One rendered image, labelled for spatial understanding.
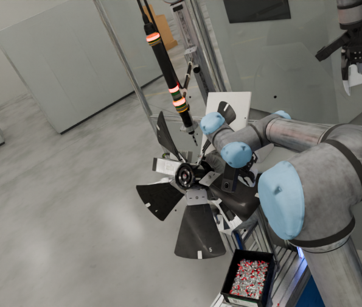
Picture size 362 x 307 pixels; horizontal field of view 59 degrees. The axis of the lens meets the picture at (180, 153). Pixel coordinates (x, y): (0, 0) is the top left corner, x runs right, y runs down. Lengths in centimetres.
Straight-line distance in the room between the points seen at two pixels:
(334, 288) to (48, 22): 623
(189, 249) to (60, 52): 548
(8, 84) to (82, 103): 672
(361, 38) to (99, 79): 596
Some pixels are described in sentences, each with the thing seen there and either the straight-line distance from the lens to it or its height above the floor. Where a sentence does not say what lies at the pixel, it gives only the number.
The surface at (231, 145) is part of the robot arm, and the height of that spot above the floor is 153.
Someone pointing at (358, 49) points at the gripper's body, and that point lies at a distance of 106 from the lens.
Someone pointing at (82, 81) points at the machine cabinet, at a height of 72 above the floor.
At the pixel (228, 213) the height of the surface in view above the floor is 102.
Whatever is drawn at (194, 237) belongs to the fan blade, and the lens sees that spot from 143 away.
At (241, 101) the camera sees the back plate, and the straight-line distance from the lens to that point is 159.
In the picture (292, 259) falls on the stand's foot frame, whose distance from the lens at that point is 241.
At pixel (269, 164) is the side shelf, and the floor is 86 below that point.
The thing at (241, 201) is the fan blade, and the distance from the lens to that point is 125.
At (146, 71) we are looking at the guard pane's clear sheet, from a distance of 247.
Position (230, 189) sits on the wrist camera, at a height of 132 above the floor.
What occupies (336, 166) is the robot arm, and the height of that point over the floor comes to 165.
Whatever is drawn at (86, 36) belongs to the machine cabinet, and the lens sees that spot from 663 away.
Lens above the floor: 199
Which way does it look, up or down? 30 degrees down
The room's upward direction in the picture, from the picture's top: 24 degrees counter-clockwise
